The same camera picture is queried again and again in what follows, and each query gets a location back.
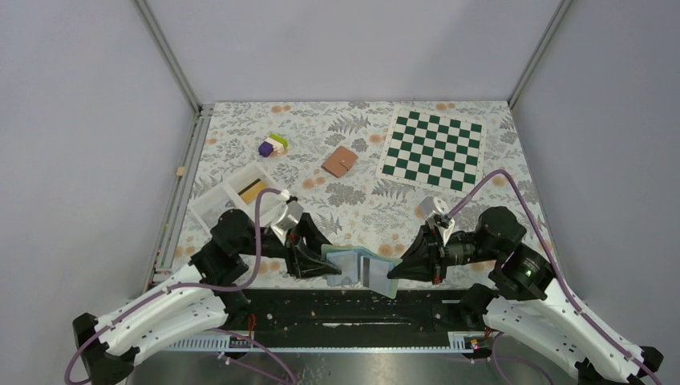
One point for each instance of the left controller board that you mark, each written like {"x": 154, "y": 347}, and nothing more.
{"x": 240, "y": 342}

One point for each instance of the lime green toy block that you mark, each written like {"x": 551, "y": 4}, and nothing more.
{"x": 282, "y": 141}

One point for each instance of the controller board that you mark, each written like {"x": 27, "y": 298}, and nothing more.
{"x": 475, "y": 343}
{"x": 240, "y": 342}

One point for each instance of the green white chess mat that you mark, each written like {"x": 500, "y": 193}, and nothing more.
{"x": 430, "y": 149}

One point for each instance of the clear plastic divided tray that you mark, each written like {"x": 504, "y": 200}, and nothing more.
{"x": 210, "y": 205}

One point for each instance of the right aluminium frame post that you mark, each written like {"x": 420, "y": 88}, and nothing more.
{"x": 541, "y": 48}

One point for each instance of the perforated metal strip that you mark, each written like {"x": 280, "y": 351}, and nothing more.
{"x": 446, "y": 342}

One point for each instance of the left aluminium frame post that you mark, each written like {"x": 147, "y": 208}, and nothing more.
{"x": 158, "y": 37}

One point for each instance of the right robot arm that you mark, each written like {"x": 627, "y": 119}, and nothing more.
{"x": 527, "y": 301}

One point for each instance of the gold card in tray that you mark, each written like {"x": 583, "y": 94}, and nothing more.
{"x": 250, "y": 192}

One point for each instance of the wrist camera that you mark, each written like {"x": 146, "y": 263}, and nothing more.
{"x": 435, "y": 213}
{"x": 286, "y": 217}

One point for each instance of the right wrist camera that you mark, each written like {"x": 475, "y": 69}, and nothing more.
{"x": 435, "y": 213}

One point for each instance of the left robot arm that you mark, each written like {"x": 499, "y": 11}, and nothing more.
{"x": 199, "y": 296}

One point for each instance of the aluminium frame post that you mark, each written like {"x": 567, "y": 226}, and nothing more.
{"x": 541, "y": 48}
{"x": 158, "y": 37}

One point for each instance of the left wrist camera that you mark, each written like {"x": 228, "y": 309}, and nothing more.
{"x": 286, "y": 217}

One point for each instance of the cream toy block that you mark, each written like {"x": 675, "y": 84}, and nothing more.
{"x": 278, "y": 148}

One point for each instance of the right controller board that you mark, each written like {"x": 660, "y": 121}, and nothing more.
{"x": 475, "y": 343}

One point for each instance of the floral table cloth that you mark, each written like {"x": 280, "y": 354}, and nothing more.
{"x": 357, "y": 208}

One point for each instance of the purple toy block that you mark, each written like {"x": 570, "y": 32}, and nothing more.
{"x": 266, "y": 149}

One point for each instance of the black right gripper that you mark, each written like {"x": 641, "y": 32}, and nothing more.
{"x": 436, "y": 257}

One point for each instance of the green card holder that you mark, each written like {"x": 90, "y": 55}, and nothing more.
{"x": 348, "y": 260}

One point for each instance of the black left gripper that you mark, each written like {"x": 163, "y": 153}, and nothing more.
{"x": 293, "y": 253}

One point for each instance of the brown leather wallet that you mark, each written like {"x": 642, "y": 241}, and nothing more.
{"x": 340, "y": 162}

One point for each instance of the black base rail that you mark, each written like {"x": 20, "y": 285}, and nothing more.
{"x": 309, "y": 315}

